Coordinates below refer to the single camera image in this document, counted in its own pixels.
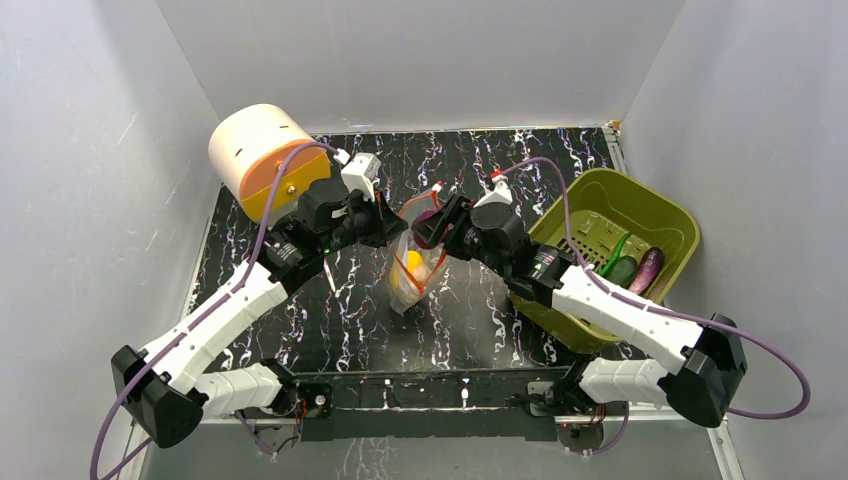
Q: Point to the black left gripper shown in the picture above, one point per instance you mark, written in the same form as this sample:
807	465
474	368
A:
386	223

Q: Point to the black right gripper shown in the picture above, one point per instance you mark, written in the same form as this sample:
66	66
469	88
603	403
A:
451	225

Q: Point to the yellow toy lemon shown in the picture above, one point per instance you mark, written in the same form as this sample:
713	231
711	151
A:
415	263

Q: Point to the clear orange zip top bag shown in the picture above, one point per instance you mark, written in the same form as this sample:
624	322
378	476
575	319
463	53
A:
404	289

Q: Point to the olive green plastic basket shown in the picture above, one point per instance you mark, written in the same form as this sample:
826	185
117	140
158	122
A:
604	205

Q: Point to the green toy bean pod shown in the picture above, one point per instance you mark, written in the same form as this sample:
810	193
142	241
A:
615	254

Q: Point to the purple toy eggplant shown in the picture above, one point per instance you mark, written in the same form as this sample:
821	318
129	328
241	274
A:
649	269

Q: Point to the pink toy onion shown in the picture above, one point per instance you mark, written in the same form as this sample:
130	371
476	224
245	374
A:
425	216

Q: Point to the dark green toy avocado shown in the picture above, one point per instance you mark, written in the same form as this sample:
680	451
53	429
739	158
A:
622	271

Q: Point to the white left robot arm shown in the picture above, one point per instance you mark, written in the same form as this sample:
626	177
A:
166	386

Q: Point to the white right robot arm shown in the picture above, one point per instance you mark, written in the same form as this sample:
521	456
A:
692	369

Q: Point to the green white pen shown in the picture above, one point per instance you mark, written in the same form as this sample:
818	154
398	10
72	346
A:
329	277

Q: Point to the white orange cylindrical drum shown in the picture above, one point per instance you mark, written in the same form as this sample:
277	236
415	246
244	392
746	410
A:
246	150

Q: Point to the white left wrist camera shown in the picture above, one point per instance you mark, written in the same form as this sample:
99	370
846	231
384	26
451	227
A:
359	173

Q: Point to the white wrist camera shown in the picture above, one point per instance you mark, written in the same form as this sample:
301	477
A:
359	173
499	193

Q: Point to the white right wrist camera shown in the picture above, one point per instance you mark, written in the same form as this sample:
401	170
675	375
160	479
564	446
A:
499	193

